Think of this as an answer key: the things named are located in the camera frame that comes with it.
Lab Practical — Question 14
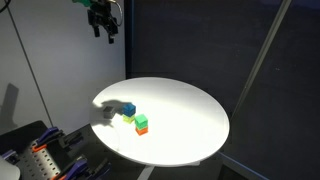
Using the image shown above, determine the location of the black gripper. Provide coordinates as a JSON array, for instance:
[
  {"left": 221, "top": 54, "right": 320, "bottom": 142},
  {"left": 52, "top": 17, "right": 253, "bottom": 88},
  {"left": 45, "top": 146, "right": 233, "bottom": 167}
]
[{"left": 87, "top": 0, "right": 120, "bottom": 45}]

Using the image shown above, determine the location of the blue block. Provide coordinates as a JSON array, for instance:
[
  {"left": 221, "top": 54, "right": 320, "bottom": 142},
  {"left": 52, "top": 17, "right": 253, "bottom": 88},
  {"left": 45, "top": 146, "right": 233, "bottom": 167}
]
[{"left": 122, "top": 102, "right": 137, "bottom": 118}]

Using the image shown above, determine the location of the dark grey block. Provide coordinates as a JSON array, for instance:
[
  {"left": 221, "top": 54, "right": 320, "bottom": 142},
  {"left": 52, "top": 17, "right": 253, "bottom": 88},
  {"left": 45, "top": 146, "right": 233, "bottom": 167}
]
[{"left": 102, "top": 106, "right": 116, "bottom": 120}]

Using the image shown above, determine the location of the yellow-green block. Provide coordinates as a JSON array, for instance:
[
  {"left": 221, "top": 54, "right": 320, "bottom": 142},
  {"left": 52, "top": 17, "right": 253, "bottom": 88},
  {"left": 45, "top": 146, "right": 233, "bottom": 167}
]
[{"left": 122, "top": 114, "right": 136, "bottom": 125}]

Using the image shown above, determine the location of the green block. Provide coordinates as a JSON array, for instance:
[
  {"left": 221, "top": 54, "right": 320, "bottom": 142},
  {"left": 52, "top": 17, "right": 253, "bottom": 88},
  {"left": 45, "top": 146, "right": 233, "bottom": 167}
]
[{"left": 134, "top": 113, "right": 149, "bottom": 131}]

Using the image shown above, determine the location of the orange block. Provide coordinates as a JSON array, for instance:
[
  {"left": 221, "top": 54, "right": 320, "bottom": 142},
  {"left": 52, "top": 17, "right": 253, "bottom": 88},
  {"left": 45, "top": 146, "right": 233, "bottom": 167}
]
[{"left": 135, "top": 126, "right": 149, "bottom": 137}]

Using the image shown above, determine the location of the perforated metal plate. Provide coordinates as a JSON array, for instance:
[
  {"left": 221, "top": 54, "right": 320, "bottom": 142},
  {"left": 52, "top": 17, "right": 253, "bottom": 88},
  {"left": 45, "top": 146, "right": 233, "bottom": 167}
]
[{"left": 15, "top": 139, "right": 63, "bottom": 180}]

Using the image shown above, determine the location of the grey metal corner pole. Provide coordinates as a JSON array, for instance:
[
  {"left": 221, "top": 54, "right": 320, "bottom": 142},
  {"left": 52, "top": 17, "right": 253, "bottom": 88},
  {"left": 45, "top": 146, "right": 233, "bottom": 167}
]
[{"left": 230, "top": 0, "right": 294, "bottom": 120}]

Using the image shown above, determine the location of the white rounded object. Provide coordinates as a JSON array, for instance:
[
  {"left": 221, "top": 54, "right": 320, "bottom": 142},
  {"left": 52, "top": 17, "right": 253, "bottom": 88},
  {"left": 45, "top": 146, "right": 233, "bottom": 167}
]
[{"left": 0, "top": 156, "right": 22, "bottom": 180}]

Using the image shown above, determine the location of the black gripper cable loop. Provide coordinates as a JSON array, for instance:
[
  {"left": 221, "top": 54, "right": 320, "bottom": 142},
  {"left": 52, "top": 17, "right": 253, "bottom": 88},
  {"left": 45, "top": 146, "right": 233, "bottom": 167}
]
[{"left": 111, "top": 0, "right": 124, "bottom": 27}]

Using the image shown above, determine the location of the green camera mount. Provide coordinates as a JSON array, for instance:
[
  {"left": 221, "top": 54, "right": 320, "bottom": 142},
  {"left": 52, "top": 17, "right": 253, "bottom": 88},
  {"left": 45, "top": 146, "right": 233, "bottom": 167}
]
[{"left": 72, "top": 0, "right": 92, "bottom": 8}]

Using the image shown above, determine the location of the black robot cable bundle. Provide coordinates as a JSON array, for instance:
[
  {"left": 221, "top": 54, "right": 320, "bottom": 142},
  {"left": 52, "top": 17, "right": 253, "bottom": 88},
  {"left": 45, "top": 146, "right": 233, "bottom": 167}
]
[{"left": 0, "top": 0, "right": 12, "bottom": 14}]

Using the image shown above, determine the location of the blue floor rail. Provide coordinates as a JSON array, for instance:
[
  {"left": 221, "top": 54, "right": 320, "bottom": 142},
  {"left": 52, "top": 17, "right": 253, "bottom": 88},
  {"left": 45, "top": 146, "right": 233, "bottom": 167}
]
[{"left": 217, "top": 152, "right": 269, "bottom": 180}]

